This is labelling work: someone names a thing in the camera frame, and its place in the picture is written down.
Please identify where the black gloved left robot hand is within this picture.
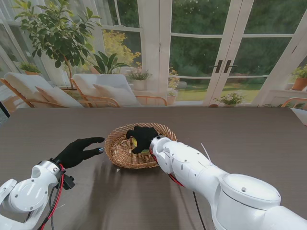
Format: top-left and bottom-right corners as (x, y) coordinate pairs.
(54, 137), (106, 170)

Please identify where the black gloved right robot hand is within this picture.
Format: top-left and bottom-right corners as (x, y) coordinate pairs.
(126, 125), (159, 155)

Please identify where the oval wicker basket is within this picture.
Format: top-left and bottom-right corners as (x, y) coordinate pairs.
(105, 122), (177, 170)

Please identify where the printed garden room backdrop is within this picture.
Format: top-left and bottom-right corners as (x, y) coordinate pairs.
(0, 0), (307, 110)

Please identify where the white sheet corner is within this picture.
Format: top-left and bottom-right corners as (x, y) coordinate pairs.
(289, 107), (307, 127)

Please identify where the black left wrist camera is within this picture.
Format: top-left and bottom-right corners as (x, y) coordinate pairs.
(62, 175), (75, 190)

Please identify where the red left arm cable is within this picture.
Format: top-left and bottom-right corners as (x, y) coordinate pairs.
(39, 163), (66, 228)

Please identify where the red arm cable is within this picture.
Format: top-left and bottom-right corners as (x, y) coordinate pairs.
(149, 147), (187, 188)
(39, 163), (66, 228)

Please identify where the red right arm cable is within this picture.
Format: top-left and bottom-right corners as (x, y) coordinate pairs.
(149, 147), (187, 188)

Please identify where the white cable tie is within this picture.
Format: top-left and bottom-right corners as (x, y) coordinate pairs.
(201, 143), (213, 166)

